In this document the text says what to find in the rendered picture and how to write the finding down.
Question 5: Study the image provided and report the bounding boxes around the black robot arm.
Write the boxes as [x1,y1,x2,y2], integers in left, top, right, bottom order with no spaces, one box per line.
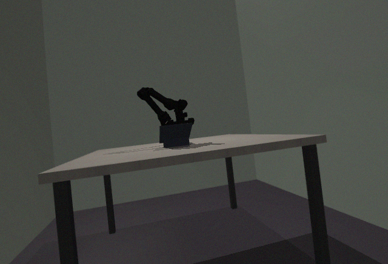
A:
[137,87,187,126]

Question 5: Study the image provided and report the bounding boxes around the dark grey switch panel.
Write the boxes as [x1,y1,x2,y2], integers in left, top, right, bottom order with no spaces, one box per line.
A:
[159,123,192,148]

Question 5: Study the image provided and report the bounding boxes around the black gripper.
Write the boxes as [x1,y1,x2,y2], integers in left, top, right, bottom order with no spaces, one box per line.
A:
[167,112,195,125]

